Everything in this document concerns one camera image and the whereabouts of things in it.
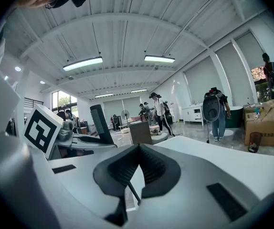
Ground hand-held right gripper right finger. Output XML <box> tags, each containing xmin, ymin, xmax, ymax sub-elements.
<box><xmin>138</xmin><ymin>143</ymin><xmax>263</xmax><ymax>224</ymax></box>

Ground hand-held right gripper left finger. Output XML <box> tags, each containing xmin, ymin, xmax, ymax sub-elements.
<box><xmin>48</xmin><ymin>143</ymin><xmax>141</xmax><ymax>227</ymax></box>

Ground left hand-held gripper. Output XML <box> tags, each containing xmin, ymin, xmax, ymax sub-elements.
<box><xmin>21</xmin><ymin>103</ymin><xmax>118</xmax><ymax>160</ymax></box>

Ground black shower hose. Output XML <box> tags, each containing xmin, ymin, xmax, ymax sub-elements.
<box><xmin>126</xmin><ymin>181</ymin><xmax>142</xmax><ymax>206</ymax></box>

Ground grey roller blind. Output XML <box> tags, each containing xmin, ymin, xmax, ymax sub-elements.
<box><xmin>183</xmin><ymin>56</ymin><xmax>231</xmax><ymax>107</ymax></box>
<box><xmin>103</xmin><ymin>99</ymin><xmax>123</xmax><ymax>119</ymax></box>
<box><xmin>234</xmin><ymin>31</ymin><xmax>264</xmax><ymax>68</ymax></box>
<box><xmin>215</xmin><ymin>42</ymin><xmax>256</xmax><ymax>107</ymax></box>
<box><xmin>122</xmin><ymin>95</ymin><xmax>149</xmax><ymax>118</ymax></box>

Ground black floor fan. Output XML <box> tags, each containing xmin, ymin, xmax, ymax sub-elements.
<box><xmin>120</xmin><ymin>109</ymin><xmax>130</xmax><ymax>131</ymax></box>

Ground tall window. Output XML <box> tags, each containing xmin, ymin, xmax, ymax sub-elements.
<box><xmin>52</xmin><ymin>90</ymin><xmax>78</xmax><ymax>112</ymax></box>

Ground white round floor mat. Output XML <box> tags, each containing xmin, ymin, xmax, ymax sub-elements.
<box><xmin>210</xmin><ymin>129</ymin><xmax>234</xmax><ymax>137</ymax></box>

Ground brown wooden cabinet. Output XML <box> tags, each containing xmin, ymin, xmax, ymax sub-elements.
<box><xmin>128</xmin><ymin>120</ymin><xmax>153</xmax><ymax>145</ymax></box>

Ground white vanity cabinet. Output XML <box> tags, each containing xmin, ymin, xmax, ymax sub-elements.
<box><xmin>181</xmin><ymin>104</ymin><xmax>204</xmax><ymax>126</ymax></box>

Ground black mesh waste bin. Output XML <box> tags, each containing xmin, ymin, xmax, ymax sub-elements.
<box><xmin>248</xmin><ymin>132</ymin><xmax>263</xmax><ymax>154</ymax></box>

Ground black oval backpack device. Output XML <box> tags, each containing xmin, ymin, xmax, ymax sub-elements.
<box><xmin>202</xmin><ymin>96</ymin><xmax>221</xmax><ymax>123</ymax></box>

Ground black metal railing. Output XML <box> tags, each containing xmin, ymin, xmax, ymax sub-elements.
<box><xmin>24</xmin><ymin>97</ymin><xmax>44</xmax><ymax>109</ymax></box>

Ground large cardboard box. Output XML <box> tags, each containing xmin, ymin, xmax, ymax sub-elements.
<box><xmin>243</xmin><ymin>98</ymin><xmax>274</xmax><ymax>147</ymax></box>

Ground garden window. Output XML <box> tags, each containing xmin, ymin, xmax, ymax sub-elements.
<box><xmin>251</xmin><ymin>65</ymin><xmax>271</xmax><ymax>102</ymax></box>

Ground eyeglasses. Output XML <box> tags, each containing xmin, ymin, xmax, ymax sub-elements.
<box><xmin>43</xmin><ymin>0</ymin><xmax>59</xmax><ymax>9</ymax></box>

